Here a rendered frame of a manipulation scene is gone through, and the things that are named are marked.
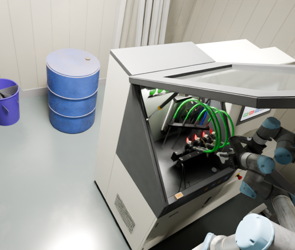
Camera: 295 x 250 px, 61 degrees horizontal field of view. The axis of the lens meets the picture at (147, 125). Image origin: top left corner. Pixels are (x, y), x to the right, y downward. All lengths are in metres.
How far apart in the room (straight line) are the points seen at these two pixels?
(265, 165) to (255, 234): 0.43
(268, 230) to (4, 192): 2.31
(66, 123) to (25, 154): 0.53
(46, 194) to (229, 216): 1.87
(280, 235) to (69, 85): 2.20
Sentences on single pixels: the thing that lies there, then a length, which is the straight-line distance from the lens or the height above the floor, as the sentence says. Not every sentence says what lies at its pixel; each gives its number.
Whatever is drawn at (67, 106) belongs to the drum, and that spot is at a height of 0.43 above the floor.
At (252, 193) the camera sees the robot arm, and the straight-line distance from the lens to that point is 1.20.
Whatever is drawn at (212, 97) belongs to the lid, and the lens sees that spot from 0.97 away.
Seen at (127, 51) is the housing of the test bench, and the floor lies 1.50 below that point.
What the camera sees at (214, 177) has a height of 0.95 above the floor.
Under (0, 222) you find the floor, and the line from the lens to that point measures 2.57.
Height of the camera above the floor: 2.28
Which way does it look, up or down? 43 degrees down
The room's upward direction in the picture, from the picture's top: 18 degrees clockwise
